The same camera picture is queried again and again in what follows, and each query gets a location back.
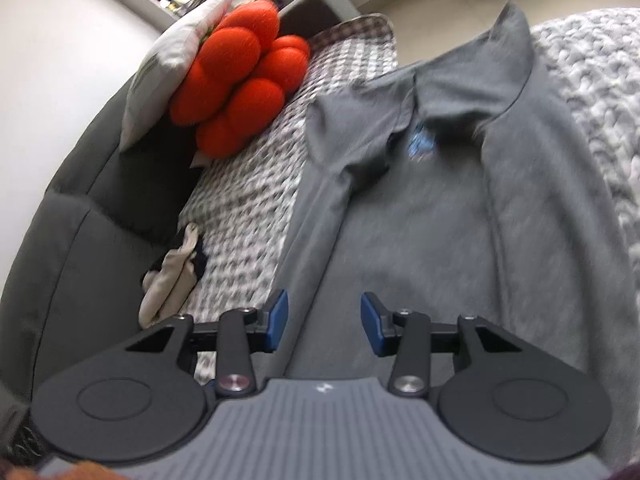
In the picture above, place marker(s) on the white pillow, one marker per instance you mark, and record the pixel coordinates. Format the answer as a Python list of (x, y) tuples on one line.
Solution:
[(165, 60)]

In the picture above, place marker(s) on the grey sofa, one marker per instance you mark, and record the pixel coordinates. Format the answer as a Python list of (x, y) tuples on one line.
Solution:
[(75, 260)]

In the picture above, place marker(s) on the dark cloth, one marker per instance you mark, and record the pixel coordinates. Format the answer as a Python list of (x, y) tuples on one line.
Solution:
[(197, 260)]

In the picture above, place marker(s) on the light grey quilted blanket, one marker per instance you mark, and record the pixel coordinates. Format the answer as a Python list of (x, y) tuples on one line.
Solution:
[(590, 85)]

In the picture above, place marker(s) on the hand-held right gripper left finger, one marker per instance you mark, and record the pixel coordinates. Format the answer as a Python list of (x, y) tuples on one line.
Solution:
[(277, 320)]

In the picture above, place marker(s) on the orange pumpkin cushion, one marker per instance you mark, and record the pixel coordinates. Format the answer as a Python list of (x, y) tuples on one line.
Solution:
[(230, 55), (255, 105)]

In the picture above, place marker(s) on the white cloth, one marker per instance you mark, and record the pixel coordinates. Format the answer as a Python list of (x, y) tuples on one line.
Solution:
[(165, 285)]

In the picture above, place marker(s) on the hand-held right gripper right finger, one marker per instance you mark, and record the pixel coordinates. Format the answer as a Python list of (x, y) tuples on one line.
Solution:
[(371, 322)]

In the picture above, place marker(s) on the grey checked quilted blanket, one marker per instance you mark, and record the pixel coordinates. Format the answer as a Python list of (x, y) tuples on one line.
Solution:
[(250, 200)]

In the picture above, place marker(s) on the grey shirt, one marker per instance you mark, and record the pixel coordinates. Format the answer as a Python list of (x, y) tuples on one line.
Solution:
[(425, 235)]

